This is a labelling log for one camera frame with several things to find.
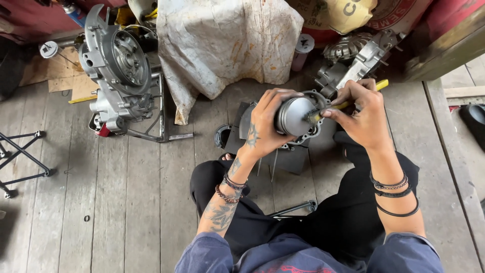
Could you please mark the person's left hand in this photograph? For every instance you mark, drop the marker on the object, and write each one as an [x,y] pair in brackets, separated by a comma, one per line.
[265,127]

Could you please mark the person's right hand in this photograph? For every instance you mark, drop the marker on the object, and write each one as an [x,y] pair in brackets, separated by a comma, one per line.
[362,113]

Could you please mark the grey metal piston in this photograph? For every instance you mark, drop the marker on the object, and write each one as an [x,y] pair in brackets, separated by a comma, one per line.
[293,115]

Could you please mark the black metal plate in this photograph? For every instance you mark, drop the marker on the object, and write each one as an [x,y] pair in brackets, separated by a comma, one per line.
[288,157]

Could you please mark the round metal engine cover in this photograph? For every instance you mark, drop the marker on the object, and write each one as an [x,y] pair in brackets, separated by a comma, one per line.
[322,102]

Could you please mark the person's toes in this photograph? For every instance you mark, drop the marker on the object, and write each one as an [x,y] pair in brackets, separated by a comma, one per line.
[227,156]

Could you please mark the grey engine case half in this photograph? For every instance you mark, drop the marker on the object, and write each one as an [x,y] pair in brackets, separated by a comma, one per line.
[358,62]

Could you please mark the metal finned flywheel fan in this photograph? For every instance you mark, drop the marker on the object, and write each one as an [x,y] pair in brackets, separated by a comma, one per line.
[346,46]

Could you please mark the white capped pink spray can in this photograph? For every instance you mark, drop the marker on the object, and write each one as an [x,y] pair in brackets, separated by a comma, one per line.
[302,51]

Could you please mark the person's black trousers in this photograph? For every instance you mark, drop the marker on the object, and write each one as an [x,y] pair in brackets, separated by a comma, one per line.
[303,212]

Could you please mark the white stained sack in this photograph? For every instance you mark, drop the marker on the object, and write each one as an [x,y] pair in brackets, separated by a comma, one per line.
[223,41]

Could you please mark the yellow printed cement sack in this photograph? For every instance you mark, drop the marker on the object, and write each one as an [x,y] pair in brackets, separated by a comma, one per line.
[341,15]

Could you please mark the metal engine stand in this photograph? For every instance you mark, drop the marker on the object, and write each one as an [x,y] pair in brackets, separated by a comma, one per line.
[161,121]

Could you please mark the wooden beam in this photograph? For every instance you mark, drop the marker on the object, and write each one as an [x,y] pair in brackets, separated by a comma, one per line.
[445,49]

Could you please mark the red white printed sack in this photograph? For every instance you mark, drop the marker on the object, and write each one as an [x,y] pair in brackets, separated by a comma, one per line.
[398,13]

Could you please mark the black sandal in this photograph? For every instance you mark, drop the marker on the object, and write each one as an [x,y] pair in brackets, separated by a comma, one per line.
[473,123]

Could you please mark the person's blue shirt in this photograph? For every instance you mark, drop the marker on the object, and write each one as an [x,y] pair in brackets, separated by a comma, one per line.
[303,256]

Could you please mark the grey engine crankcase on stand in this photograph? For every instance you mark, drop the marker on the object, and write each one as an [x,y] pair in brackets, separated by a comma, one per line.
[117,72]

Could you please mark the yellow flat strip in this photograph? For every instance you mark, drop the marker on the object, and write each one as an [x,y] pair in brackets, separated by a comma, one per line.
[82,99]

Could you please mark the cardboard sheets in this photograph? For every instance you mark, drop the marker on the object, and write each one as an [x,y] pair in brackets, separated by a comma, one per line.
[62,74]

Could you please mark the black tyre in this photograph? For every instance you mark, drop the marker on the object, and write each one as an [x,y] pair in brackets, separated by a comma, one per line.
[10,68]

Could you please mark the black folding metal frame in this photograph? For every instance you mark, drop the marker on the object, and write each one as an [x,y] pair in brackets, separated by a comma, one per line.
[22,159]

